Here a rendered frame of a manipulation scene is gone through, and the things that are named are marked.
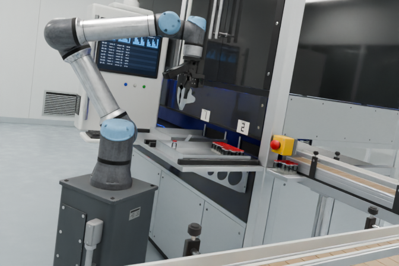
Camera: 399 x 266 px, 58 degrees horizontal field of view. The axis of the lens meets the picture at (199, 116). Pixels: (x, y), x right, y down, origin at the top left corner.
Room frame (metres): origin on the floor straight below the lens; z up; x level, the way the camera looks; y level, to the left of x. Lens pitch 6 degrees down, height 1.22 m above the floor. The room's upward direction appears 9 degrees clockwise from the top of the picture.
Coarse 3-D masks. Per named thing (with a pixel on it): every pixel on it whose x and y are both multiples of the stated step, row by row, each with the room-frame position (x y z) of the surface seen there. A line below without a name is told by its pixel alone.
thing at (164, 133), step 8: (152, 128) 1.93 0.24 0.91; (160, 128) 1.99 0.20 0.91; (168, 128) 2.01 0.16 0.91; (176, 128) 2.04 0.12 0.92; (160, 136) 1.84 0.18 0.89; (168, 136) 1.76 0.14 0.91; (176, 136) 1.98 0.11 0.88; (184, 136) 2.02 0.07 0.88; (192, 136) 2.06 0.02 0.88; (200, 136) 2.10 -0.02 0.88
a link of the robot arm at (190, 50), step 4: (184, 48) 1.43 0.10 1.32; (188, 48) 1.41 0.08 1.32; (192, 48) 1.41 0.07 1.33; (196, 48) 1.41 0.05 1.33; (200, 48) 1.42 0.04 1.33; (184, 52) 1.42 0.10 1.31; (188, 52) 1.41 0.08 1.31; (192, 52) 1.41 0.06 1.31; (196, 52) 1.41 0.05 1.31; (200, 52) 1.42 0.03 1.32; (192, 56) 1.41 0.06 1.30; (196, 56) 1.42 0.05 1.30; (200, 56) 1.43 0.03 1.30
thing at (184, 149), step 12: (156, 144) 1.61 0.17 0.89; (168, 144) 1.64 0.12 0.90; (180, 144) 1.67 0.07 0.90; (192, 144) 1.71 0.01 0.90; (204, 144) 1.74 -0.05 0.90; (180, 156) 1.40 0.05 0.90; (192, 156) 1.41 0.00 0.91; (204, 156) 1.44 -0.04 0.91; (216, 156) 1.47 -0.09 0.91; (228, 156) 1.50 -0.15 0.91; (240, 156) 1.54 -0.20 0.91
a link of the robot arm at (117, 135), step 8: (112, 120) 1.31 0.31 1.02; (120, 120) 1.32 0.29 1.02; (104, 128) 1.25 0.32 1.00; (112, 128) 1.24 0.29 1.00; (120, 128) 1.24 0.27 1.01; (128, 128) 1.26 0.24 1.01; (104, 136) 1.24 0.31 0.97; (112, 136) 1.23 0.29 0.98; (120, 136) 1.24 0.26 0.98; (128, 136) 1.26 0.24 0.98; (104, 144) 1.24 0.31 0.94; (112, 144) 1.23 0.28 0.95; (120, 144) 1.24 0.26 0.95; (128, 144) 1.26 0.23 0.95; (104, 152) 1.24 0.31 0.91; (112, 152) 1.23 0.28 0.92; (120, 152) 1.24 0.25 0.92; (128, 152) 1.27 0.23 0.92; (112, 160) 1.23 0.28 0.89; (120, 160) 1.24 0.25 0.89
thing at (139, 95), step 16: (112, 16) 2.17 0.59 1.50; (96, 48) 2.13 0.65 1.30; (112, 48) 2.17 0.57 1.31; (128, 48) 2.22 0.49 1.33; (144, 48) 2.27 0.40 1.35; (160, 48) 2.33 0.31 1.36; (96, 64) 2.13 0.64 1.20; (112, 64) 2.18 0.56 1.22; (128, 64) 2.23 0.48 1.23; (144, 64) 2.28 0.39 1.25; (160, 64) 2.34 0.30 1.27; (112, 80) 2.19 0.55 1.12; (128, 80) 2.24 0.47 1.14; (144, 80) 2.29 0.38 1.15; (160, 80) 2.35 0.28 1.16; (80, 96) 2.13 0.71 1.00; (128, 96) 2.25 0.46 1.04; (144, 96) 2.30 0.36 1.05; (160, 96) 2.36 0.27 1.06; (80, 112) 2.12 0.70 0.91; (96, 112) 2.16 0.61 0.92; (128, 112) 2.25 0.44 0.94; (144, 112) 2.31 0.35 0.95; (80, 128) 2.12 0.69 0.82; (96, 128) 2.16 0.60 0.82; (144, 128) 2.32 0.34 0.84
